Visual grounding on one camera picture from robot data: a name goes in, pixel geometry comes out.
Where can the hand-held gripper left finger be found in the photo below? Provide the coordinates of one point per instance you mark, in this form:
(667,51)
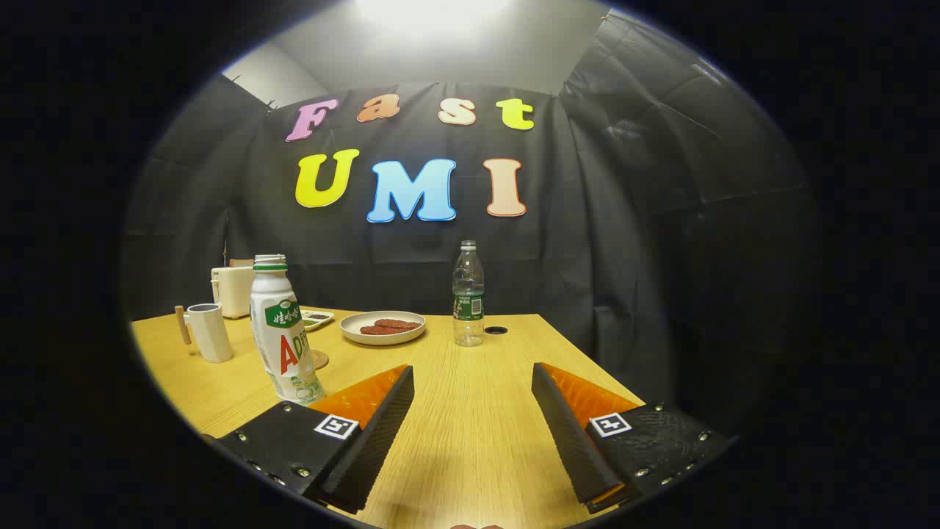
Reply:
(371,441)

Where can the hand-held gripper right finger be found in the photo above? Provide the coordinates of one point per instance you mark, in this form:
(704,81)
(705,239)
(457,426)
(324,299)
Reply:
(576,441)

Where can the round wooden coaster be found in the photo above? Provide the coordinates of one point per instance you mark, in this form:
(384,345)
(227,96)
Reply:
(322,360)

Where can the white juice bottle green label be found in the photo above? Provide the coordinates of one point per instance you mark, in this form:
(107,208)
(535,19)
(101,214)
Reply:
(283,330)

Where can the clear plastic water bottle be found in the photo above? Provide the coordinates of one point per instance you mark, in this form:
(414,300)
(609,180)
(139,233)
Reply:
(468,294)

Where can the wooden table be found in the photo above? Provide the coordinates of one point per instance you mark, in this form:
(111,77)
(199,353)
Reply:
(470,411)

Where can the white round plate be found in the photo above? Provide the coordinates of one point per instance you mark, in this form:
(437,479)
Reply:
(352,334)

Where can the brown meat piece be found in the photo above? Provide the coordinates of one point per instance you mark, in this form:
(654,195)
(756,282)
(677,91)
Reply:
(378,330)
(398,323)

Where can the white divided dish with beans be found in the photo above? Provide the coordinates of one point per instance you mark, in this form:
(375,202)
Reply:
(317,319)

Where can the cream toaster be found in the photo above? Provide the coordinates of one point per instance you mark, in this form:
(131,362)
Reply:
(233,294)

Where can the bread slice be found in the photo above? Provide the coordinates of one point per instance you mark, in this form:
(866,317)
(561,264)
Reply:
(241,262)

